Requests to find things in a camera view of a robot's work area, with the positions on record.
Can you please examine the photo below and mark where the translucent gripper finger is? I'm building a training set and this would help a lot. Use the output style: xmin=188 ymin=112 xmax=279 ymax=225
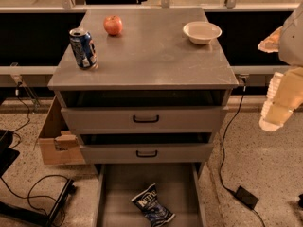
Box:
xmin=259 ymin=67 xmax=303 ymax=131
xmin=258 ymin=27 xmax=282 ymax=53

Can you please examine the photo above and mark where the blue chip bag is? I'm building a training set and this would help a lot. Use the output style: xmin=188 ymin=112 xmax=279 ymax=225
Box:
xmin=132 ymin=183 xmax=175 ymax=227

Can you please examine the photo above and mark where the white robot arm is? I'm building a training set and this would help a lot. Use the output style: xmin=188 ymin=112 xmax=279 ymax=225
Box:
xmin=258 ymin=3 xmax=303 ymax=131

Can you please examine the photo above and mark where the grey top drawer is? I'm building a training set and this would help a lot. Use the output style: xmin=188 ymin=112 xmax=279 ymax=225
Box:
xmin=62 ymin=106 xmax=227 ymax=134

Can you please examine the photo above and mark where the grey drawer cabinet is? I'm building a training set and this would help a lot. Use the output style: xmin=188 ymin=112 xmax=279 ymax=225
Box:
xmin=47 ymin=7 xmax=240 ymax=172

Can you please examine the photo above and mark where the grey open bottom drawer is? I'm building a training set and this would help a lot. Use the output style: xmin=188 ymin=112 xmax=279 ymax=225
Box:
xmin=93 ymin=164 xmax=207 ymax=227

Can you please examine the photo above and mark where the grey middle drawer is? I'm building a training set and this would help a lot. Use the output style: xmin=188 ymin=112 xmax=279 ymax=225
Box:
xmin=80 ymin=143 xmax=213 ymax=164

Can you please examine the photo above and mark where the white bowl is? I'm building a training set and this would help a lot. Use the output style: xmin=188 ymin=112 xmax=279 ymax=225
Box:
xmin=183 ymin=21 xmax=222 ymax=45

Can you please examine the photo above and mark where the black power adapter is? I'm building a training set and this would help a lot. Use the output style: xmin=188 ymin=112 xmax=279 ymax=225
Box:
xmin=234 ymin=186 xmax=258 ymax=210

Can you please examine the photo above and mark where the red apple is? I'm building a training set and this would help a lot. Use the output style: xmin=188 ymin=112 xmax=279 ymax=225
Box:
xmin=103 ymin=15 xmax=123 ymax=36

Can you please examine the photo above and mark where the blue soda can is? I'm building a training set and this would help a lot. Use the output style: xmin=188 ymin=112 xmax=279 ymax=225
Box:
xmin=69 ymin=28 xmax=97 ymax=69

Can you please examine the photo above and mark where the grey metal railing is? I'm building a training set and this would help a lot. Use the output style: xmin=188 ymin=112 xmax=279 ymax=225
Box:
xmin=0 ymin=0 xmax=303 ymax=88

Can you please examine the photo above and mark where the cardboard box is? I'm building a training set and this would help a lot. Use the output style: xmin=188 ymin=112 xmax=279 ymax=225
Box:
xmin=38 ymin=97 xmax=84 ymax=165

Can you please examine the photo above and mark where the black floor stand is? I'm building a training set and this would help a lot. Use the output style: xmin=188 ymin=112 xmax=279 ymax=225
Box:
xmin=0 ymin=130 xmax=75 ymax=227

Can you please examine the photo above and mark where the black power cable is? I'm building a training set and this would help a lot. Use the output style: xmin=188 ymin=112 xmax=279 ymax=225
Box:
xmin=219 ymin=84 xmax=267 ymax=227

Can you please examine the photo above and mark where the black middle drawer handle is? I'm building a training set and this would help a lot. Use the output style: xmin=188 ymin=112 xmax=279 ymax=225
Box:
xmin=135 ymin=150 xmax=158 ymax=158

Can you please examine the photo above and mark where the black drawer handle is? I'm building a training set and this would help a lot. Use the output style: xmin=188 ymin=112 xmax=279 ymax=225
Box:
xmin=133 ymin=115 xmax=160 ymax=124
xmin=135 ymin=150 xmax=158 ymax=158

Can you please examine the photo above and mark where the black top drawer handle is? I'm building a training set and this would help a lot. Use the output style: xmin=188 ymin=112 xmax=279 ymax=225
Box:
xmin=133 ymin=115 xmax=160 ymax=124

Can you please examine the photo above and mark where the black left cable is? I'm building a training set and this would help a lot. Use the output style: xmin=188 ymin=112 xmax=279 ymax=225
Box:
xmin=0 ymin=82 xmax=69 ymax=227

